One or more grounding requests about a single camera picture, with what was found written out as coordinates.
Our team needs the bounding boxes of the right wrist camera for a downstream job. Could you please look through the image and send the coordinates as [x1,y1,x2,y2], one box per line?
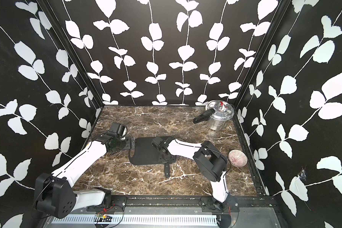
[152,136,169,151]

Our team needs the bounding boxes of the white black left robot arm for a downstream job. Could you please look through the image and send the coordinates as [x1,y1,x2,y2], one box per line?
[32,135,135,219]

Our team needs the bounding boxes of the steel pressure cooker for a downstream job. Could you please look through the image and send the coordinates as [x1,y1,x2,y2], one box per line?
[193,100,235,131]

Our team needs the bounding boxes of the pink ribbed shell bowl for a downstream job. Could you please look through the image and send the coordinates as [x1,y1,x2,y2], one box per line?
[229,150,248,168]

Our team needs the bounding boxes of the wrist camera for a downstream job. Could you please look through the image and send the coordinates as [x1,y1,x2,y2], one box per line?
[152,136,169,151]
[108,123,128,139]

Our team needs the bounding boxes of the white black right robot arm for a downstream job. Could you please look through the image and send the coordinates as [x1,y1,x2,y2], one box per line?
[152,137,229,203]

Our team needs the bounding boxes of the black cutting board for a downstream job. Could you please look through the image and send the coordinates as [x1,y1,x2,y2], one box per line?
[128,136,174,165]

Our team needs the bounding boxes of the black handled cleaver knife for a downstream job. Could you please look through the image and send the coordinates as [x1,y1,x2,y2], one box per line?
[164,163,170,178]

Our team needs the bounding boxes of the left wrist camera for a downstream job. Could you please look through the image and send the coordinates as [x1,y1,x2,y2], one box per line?
[108,123,128,139]

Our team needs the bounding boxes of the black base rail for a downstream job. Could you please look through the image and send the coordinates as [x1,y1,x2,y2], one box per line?
[85,195,280,213]

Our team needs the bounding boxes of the white perforated strip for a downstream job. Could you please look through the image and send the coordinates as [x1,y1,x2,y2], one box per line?
[51,214,218,226]

